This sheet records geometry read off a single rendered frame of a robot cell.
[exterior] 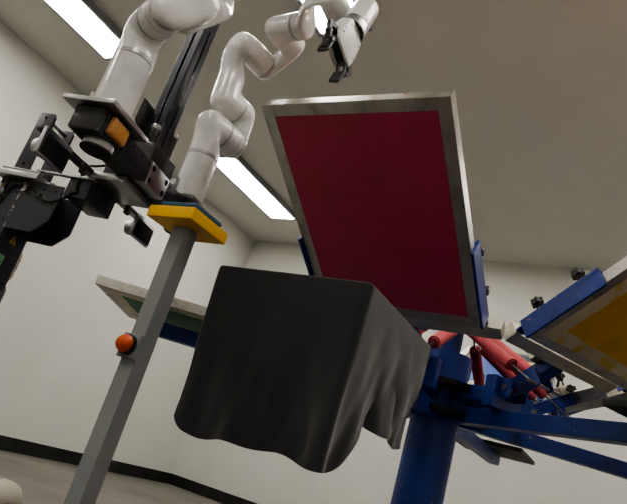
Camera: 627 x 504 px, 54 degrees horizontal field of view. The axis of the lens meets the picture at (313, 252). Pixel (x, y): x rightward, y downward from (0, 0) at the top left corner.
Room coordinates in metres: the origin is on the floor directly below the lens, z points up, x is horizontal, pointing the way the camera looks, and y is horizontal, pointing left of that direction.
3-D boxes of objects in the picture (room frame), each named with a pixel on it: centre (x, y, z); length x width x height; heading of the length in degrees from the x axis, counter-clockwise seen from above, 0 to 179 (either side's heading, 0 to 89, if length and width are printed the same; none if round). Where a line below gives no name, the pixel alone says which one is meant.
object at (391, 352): (1.55, -0.27, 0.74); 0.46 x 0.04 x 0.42; 148
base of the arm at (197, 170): (1.72, 0.42, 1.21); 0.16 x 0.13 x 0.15; 71
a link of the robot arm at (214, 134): (1.73, 0.40, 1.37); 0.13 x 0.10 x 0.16; 138
